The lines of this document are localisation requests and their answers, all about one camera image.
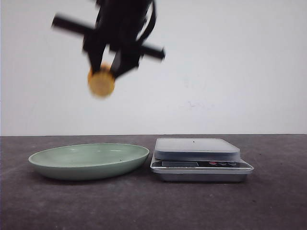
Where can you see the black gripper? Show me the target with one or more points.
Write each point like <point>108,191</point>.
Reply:
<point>123,25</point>

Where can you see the yellow corn cob piece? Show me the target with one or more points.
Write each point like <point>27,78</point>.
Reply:
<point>102,83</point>

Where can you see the green oval plate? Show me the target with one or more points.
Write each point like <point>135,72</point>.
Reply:
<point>88,161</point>

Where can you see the silver digital kitchen scale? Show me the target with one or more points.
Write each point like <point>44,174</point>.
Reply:
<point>198,160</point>

